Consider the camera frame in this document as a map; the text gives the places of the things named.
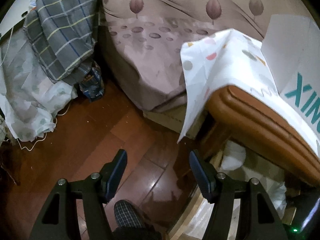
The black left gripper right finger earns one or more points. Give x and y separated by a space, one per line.
258 218

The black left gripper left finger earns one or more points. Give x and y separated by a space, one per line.
58 218

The white garment in drawer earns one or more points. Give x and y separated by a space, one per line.
272 179

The white sock bundle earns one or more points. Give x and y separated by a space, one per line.
234 156

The checkered slipper foot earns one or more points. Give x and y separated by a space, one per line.
130 223

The brown wooden nightstand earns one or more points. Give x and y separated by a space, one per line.
241 116

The white green floral cloth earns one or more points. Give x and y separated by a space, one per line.
29 99

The cardboard box under bed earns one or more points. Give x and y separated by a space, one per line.
173 119

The blue printed bag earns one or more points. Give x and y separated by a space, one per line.
92 86

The white dotted table cloth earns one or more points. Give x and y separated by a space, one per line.
230 57

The white box teal letters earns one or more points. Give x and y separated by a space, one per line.
291 50

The grey plaid blanket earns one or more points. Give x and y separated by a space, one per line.
62 36

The pink patterned bed sheet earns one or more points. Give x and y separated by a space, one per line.
145 37

